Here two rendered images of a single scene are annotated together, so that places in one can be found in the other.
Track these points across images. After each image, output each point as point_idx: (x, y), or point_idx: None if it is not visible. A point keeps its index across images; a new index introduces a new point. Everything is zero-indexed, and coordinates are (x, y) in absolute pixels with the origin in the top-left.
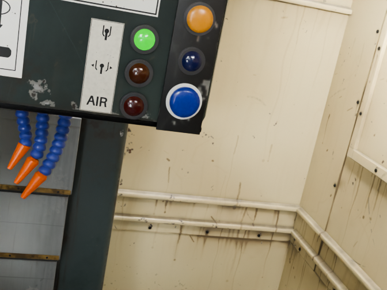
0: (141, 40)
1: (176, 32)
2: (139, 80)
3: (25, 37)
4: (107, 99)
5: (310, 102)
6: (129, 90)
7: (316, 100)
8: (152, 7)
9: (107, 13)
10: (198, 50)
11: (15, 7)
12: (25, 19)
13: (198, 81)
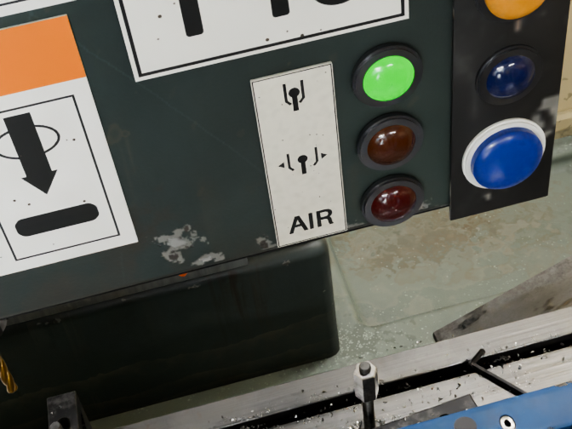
0: (382, 88)
1: (462, 32)
2: (395, 161)
3: (116, 172)
4: (332, 209)
5: None
6: (374, 177)
7: None
8: (391, 2)
9: (284, 56)
10: (524, 49)
11: (70, 127)
12: (102, 141)
13: (531, 106)
